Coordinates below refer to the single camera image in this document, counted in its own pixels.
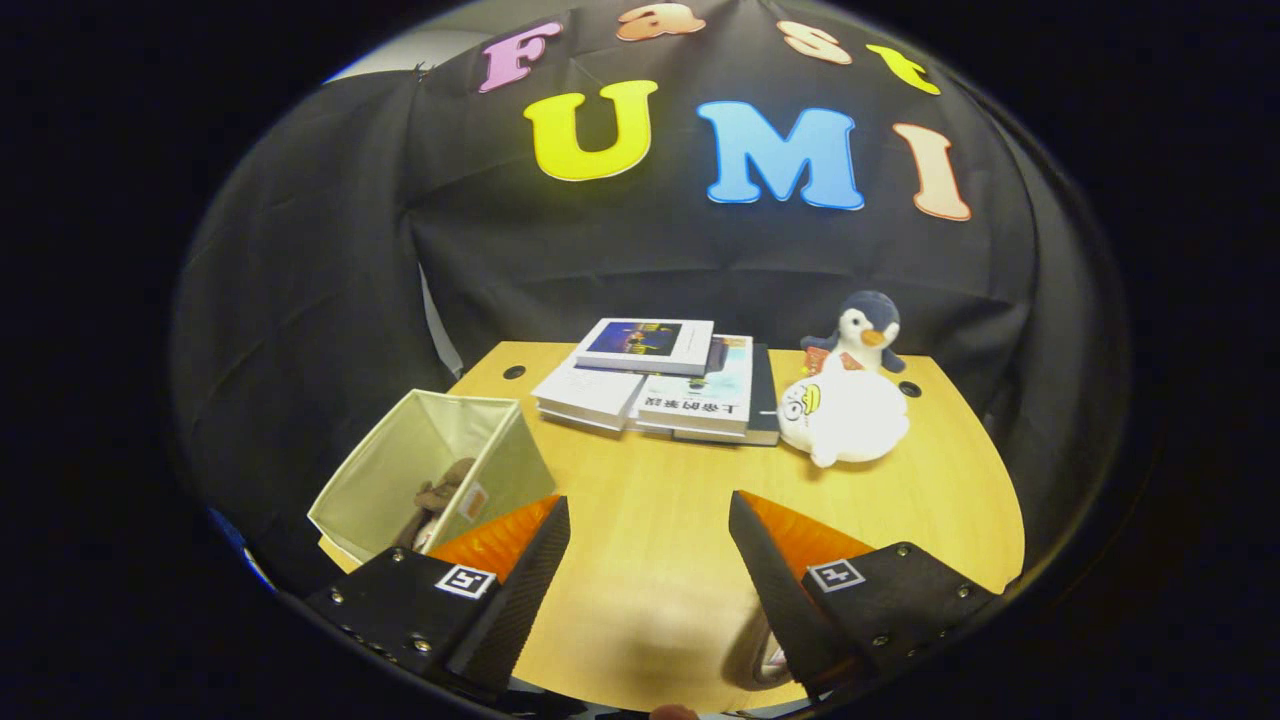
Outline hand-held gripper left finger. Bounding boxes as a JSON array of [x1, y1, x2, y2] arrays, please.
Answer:
[[303, 495, 572, 701]]

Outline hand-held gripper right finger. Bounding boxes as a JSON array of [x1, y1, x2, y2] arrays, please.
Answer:
[[727, 489, 998, 703]]

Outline brown fuzzy shoe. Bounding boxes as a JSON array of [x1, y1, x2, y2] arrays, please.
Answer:
[[395, 457, 479, 553], [733, 600, 801, 693]]

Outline green fabric storage box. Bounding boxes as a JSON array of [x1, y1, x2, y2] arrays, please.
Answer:
[[306, 388, 559, 566]]

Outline white plush toy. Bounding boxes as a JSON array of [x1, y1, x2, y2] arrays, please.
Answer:
[[778, 352, 911, 469]]

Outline black book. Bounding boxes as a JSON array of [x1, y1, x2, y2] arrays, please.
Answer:
[[672, 343, 781, 447]]

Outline book with pale blue cover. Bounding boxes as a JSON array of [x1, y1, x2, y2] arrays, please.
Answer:
[[632, 335, 754, 438]]

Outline plain white book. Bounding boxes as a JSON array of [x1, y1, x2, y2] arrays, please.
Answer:
[[530, 355, 646, 433]]

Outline white book with dark photo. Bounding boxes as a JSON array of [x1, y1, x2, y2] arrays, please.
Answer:
[[575, 318, 715, 377]]

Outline penguin plush toy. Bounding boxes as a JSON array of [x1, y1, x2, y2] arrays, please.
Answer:
[[800, 290, 907, 376]]

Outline black backdrop cloth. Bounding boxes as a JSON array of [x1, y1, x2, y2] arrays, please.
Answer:
[[168, 0, 1136, 601]]

